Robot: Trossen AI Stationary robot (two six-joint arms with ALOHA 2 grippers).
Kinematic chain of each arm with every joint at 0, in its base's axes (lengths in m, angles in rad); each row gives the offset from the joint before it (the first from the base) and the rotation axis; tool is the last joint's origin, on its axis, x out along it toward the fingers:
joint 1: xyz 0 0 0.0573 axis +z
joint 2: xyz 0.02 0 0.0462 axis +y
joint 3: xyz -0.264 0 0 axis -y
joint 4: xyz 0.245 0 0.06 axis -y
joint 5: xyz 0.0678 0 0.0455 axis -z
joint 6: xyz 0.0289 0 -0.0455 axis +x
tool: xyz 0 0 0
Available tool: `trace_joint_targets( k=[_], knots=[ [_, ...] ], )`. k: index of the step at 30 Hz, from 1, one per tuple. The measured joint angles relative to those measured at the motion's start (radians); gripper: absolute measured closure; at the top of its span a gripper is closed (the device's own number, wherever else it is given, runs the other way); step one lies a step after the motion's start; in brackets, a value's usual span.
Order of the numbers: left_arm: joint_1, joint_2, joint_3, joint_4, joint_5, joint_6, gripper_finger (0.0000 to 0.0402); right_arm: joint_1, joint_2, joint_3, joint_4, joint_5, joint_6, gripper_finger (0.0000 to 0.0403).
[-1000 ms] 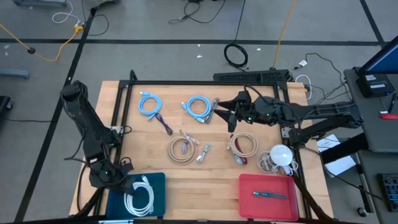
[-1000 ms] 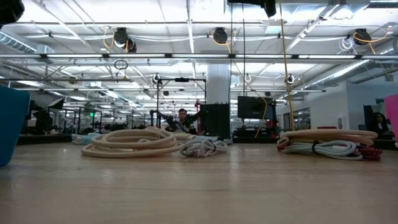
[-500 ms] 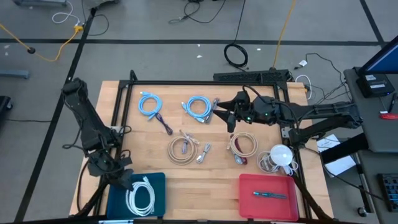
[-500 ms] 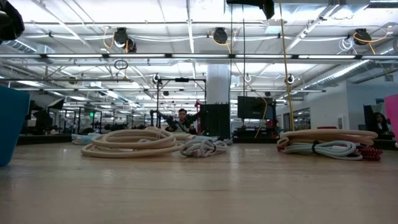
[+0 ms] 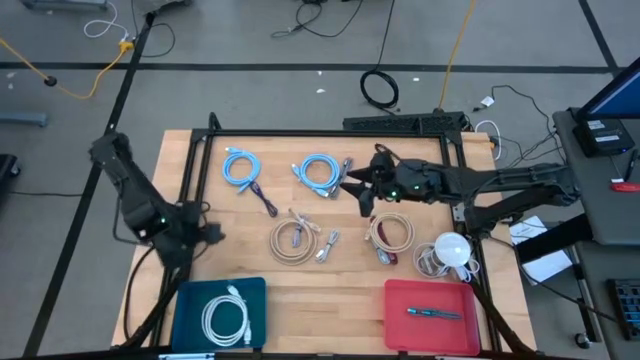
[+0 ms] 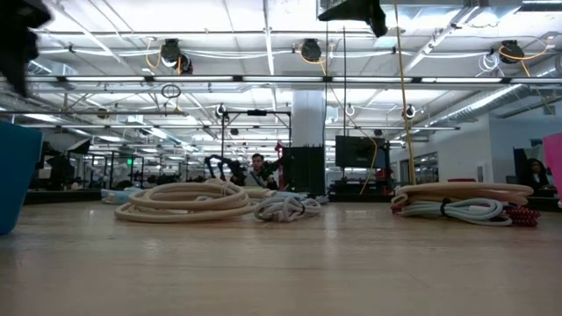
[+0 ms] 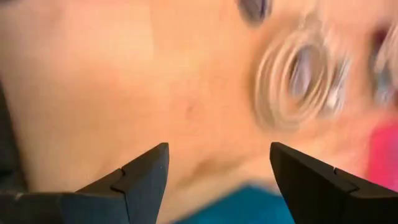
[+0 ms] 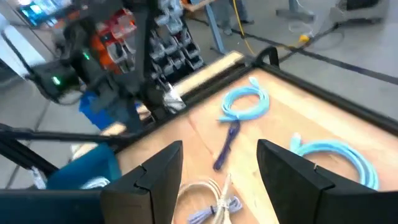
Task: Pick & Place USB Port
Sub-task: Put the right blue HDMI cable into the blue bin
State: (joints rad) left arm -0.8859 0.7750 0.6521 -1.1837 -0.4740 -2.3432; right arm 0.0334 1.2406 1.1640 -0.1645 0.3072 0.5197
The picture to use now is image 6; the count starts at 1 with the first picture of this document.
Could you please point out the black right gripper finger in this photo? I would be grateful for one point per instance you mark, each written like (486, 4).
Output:
(347, 11)

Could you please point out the black background robot arm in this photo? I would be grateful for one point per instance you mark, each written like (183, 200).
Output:
(224, 164)

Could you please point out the white square pillar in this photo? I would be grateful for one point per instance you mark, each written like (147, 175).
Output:
(308, 118)

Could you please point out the blue plastic bin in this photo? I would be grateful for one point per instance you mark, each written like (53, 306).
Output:
(17, 175)

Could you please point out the black cabinet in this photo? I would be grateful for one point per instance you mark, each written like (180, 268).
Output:
(305, 171)

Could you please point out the person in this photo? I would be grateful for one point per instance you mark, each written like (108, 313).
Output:
(534, 175)
(258, 173)

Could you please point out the red plastic bin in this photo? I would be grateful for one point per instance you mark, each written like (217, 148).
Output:
(554, 167)

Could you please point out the black wall screen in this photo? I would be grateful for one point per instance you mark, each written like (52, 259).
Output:
(360, 152)

